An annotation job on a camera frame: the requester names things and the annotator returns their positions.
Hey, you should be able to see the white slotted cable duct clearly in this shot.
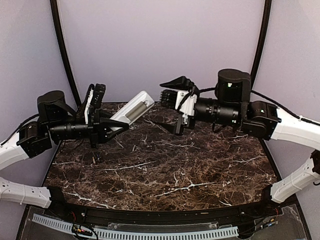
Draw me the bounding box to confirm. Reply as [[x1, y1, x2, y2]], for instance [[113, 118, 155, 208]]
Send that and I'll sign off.
[[31, 213, 240, 240]]

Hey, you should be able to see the black right corner frame post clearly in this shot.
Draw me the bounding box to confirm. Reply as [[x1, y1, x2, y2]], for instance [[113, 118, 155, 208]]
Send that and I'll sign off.
[[250, 0, 272, 89]]

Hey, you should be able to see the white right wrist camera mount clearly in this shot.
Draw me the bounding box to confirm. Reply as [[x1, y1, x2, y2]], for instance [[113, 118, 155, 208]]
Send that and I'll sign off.
[[174, 90, 198, 125]]

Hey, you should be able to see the black left corner frame post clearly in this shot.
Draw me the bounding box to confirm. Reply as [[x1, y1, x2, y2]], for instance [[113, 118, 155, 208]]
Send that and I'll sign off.
[[49, 0, 81, 107]]

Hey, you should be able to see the clear acrylic plate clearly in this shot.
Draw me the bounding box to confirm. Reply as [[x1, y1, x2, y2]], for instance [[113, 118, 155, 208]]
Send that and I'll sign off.
[[107, 222, 219, 233]]

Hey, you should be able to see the white remote control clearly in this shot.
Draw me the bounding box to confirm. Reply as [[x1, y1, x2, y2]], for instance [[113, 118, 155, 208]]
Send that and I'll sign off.
[[110, 90, 155, 126]]

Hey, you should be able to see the black corner frame post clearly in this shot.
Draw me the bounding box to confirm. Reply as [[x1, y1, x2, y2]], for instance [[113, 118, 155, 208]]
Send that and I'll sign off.
[[250, 0, 272, 89], [49, 0, 81, 107]]

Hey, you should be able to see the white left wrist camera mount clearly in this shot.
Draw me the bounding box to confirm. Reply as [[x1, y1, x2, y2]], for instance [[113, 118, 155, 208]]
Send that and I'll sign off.
[[80, 83, 106, 124]]

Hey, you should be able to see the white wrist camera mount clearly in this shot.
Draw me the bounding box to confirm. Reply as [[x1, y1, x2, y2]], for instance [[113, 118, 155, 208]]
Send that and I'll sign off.
[[174, 90, 198, 125], [80, 83, 106, 124]]

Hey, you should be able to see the black front frame rail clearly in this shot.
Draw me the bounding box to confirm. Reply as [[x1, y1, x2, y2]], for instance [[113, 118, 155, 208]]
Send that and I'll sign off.
[[44, 201, 283, 226]]

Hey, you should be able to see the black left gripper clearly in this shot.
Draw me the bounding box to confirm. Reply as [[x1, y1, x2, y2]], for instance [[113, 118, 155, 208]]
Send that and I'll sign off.
[[48, 108, 130, 148]]

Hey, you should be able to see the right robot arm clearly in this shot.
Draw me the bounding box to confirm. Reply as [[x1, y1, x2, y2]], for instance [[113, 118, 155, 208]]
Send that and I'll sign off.
[[160, 68, 320, 217]]

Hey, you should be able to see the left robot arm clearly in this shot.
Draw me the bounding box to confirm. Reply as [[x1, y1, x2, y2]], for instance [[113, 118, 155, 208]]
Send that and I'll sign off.
[[0, 85, 135, 169]]

